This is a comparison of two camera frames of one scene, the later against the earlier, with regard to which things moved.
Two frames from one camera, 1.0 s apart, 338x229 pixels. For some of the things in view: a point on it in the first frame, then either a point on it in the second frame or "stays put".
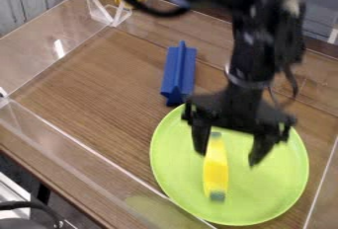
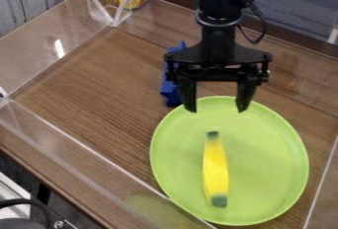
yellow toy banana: x=215 y=168 stays put
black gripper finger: x=200 y=129 to x=187 y=74
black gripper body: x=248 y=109 to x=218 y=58
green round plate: x=262 y=191 stays put
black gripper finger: x=263 y=144 to x=247 y=74
